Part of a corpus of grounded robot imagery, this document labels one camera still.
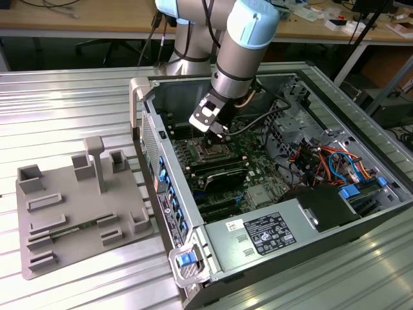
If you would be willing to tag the black plastic duct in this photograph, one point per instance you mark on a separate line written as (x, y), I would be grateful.
(326, 203)

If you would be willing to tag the blue case latch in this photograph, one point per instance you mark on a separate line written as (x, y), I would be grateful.
(184, 260)

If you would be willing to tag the grey parts rack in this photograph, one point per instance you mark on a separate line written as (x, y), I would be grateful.
(80, 200)

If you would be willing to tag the perforated metal disk bay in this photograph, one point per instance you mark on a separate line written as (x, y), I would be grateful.
(297, 126)

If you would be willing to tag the small white box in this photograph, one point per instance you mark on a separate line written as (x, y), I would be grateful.
(335, 26)

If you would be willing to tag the black graphics card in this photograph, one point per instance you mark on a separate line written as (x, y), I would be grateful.
(226, 179)

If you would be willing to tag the long wooden desk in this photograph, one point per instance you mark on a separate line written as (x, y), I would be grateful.
(96, 17)

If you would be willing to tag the small blue plastic clip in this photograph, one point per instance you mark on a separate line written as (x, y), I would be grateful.
(382, 181)

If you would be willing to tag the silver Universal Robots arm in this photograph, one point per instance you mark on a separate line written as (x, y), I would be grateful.
(245, 48)

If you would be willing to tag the green RAM stick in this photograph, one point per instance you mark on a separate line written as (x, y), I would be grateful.
(69, 231)

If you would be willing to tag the brown cardboard box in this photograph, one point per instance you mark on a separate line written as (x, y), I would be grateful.
(403, 29)

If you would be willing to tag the grey power supply unit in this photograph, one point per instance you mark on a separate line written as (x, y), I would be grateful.
(226, 239)

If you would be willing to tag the grey open PC case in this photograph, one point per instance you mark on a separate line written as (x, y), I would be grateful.
(185, 181)

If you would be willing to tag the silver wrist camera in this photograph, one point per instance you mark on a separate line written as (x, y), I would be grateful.
(201, 121)

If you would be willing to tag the silver chipset heatsink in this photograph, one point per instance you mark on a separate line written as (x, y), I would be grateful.
(259, 196)

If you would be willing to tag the black chair base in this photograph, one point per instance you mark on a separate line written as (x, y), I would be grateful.
(111, 48)

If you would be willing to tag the green motherboard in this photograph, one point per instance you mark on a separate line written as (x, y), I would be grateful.
(255, 168)

